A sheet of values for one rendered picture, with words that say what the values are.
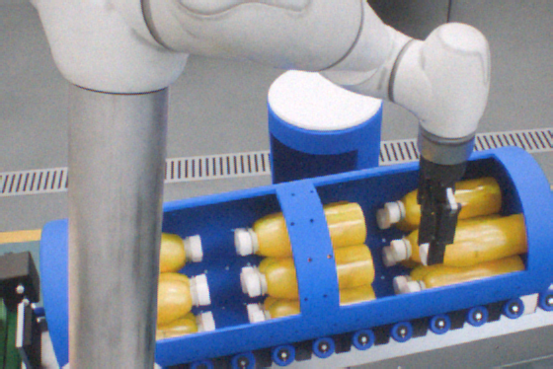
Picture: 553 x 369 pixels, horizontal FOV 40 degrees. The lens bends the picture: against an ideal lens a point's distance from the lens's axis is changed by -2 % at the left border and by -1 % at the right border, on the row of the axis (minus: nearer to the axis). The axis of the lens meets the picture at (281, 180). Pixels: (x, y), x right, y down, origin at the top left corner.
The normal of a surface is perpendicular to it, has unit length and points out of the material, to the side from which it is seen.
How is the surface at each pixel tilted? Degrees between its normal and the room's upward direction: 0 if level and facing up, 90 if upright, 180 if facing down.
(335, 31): 96
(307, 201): 0
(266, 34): 107
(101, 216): 73
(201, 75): 0
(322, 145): 90
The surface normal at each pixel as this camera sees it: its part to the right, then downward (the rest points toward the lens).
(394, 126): -0.03, -0.75
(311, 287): 0.17, 0.22
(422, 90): -0.66, 0.47
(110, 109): 0.04, 0.42
